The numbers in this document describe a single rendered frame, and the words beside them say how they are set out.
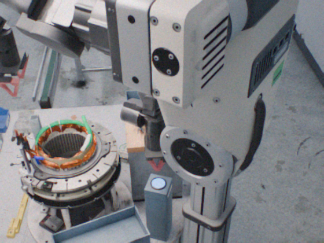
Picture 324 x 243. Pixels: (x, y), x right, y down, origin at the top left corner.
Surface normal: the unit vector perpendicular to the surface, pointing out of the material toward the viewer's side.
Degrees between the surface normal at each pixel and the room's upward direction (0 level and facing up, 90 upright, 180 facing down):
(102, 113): 0
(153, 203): 90
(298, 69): 0
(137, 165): 90
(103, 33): 79
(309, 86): 0
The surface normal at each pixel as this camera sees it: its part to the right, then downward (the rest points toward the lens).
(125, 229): -0.06, -0.75
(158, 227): -0.32, 0.64
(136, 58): -0.59, 0.56
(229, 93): 0.07, 0.66
